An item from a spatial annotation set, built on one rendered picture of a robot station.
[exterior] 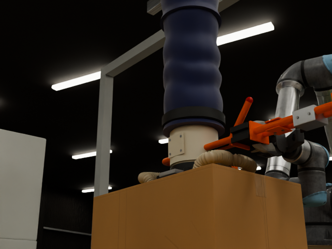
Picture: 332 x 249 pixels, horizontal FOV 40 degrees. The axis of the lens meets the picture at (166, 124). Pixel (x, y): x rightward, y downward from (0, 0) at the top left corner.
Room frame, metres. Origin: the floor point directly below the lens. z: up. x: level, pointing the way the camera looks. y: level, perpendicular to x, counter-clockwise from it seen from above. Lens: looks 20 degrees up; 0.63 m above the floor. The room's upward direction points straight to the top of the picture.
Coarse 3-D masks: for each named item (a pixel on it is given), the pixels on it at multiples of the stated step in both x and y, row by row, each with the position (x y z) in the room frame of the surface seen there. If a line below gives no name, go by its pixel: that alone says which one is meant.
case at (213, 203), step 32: (128, 192) 1.45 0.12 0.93; (160, 192) 1.33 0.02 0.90; (192, 192) 1.22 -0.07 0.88; (224, 192) 1.18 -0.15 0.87; (256, 192) 1.27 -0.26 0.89; (288, 192) 1.37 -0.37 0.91; (96, 224) 1.59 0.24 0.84; (128, 224) 1.45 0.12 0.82; (160, 224) 1.33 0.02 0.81; (192, 224) 1.22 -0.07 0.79; (224, 224) 1.18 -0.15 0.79; (256, 224) 1.26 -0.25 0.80; (288, 224) 1.36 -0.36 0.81
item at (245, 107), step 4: (248, 100) 1.30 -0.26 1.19; (252, 100) 1.31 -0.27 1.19; (244, 104) 1.32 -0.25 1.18; (248, 104) 1.31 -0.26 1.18; (244, 108) 1.32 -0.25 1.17; (248, 108) 1.32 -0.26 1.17; (240, 112) 1.33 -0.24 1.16; (244, 112) 1.32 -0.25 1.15; (240, 116) 1.33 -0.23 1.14; (244, 116) 1.33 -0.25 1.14; (240, 120) 1.34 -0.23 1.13; (236, 124) 1.35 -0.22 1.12
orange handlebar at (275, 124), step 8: (328, 104) 1.08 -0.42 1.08; (320, 112) 1.10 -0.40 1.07; (328, 112) 1.12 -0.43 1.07; (272, 120) 1.21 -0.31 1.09; (280, 120) 1.19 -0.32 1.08; (288, 120) 1.17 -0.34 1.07; (256, 128) 1.26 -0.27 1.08; (264, 128) 1.24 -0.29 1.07; (272, 128) 1.22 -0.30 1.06; (280, 128) 1.21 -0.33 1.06; (288, 128) 1.23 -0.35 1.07; (264, 136) 1.30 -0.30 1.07; (208, 144) 1.42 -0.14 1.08; (216, 144) 1.39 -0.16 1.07; (224, 144) 1.37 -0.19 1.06; (168, 160) 1.58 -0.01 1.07
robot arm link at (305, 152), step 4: (304, 140) 1.44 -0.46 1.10; (304, 144) 1.42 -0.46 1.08; (308, 144) 1.44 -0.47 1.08; (300, 148) 1.42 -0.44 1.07; (304, 148) 1.42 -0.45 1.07; (308, 148) 1.43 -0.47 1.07; (300, 152) 1.42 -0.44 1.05; (304, 152) 1.42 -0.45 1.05; (308, 152) 1.43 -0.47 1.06; (296, 156) 1.43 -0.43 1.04; (300, 156) 1.42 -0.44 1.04; (304, 156) 1.43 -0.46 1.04; (308, 156) 1.44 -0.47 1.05; (288, 160) 1.46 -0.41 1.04; (292, 160) 1.45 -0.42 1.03; (296, 160) 1.44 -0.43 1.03; (300, 160) 1.44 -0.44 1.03; (304, 160) 1.45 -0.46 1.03; (296, 164) 1.48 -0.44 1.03
